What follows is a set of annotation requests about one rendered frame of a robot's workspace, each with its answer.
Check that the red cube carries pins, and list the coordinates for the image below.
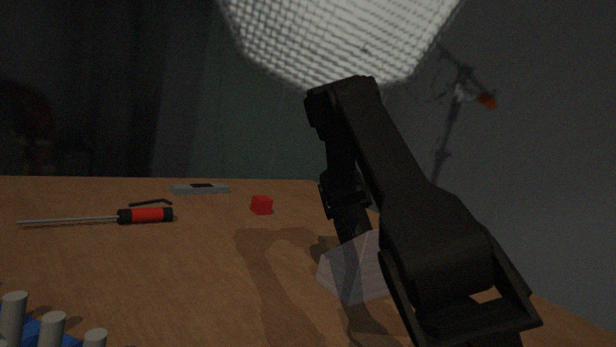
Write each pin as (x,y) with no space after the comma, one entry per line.
(261,205)

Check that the red-handled screwdriver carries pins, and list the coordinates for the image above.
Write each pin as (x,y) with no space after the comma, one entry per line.
(123,216)

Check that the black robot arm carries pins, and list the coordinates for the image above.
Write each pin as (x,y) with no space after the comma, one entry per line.
(434,253)

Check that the black l-shaped rod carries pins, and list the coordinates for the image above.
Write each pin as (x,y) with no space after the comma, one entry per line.
(151,202)

